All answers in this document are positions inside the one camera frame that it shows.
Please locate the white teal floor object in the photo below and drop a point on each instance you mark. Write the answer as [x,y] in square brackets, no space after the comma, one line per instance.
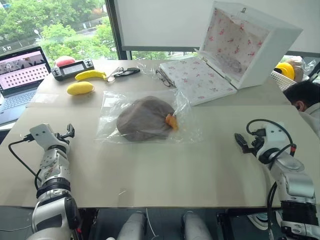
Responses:
[262,221]

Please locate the brown cloth bundle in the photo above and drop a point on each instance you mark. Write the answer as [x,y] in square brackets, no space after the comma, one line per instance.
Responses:
[142,117]

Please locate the black sunglasses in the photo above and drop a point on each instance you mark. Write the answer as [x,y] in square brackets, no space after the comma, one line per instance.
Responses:
[128,71]

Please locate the grey rounded robot leg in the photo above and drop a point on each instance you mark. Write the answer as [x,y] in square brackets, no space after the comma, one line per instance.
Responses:
[196,226]
[131,226]

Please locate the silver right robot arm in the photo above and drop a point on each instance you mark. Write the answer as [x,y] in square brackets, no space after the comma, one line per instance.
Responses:
[295,180]

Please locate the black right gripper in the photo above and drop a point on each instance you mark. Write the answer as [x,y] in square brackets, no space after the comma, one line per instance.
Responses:
[256,145]

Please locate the white perforated plastic basket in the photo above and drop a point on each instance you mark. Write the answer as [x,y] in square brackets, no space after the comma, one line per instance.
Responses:
[283,80]

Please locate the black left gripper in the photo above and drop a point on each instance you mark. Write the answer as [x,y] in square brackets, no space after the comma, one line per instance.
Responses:
[62,140]

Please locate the white box with floral lining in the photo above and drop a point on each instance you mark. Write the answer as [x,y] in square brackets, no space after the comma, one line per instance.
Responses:
[200,80]

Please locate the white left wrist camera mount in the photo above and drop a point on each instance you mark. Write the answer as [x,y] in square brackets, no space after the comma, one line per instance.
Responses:
[40,133]

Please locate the dark window frame post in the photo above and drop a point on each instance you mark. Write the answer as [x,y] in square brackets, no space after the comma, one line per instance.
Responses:
[116,37]

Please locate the black handheld controller with screen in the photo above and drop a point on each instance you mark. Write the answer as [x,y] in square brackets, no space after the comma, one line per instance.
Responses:
[72,69]

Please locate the yellow round helmet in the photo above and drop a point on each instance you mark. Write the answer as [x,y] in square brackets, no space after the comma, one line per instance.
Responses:
[286,70]

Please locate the red round toy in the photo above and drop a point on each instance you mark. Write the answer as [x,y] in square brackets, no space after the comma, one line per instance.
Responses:
[65,61]

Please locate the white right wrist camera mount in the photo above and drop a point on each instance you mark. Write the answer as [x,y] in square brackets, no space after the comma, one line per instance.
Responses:
[275,136]

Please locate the crumpled clear plastic wrap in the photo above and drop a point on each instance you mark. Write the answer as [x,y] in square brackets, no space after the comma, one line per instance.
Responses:
[147,70]

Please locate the yellow toy banana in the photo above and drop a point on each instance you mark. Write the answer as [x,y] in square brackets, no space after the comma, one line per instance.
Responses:
[90,75]

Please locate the small orange object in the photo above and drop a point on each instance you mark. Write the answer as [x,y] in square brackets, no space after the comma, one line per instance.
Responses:
[172,122]

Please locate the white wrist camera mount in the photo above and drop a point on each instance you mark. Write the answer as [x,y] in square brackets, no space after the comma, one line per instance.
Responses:
[275,136]
[40,133]

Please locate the yellow toy mango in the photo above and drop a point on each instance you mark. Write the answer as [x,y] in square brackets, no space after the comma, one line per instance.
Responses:
[80,88]

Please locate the clear plastic bag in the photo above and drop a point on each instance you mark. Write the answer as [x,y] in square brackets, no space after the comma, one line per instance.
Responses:
[110,120]

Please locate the open laptop computer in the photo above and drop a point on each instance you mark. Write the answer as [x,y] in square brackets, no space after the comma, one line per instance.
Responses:
[20,75]

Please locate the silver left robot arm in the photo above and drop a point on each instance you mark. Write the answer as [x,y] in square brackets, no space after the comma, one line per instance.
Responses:
[53,170]

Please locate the black thin-frame eyeglasses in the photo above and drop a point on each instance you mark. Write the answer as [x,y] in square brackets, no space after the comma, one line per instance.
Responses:
[165,80]

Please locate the person with black hair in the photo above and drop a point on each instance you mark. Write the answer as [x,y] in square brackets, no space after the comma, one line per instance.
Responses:
[302,92]

